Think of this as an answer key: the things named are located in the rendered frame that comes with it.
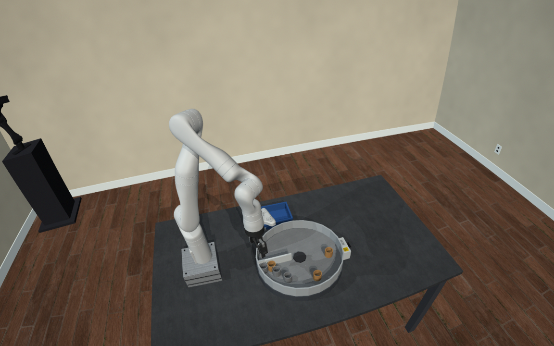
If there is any blue crate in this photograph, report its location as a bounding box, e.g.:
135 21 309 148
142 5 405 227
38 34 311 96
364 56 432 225
261 202 293 230

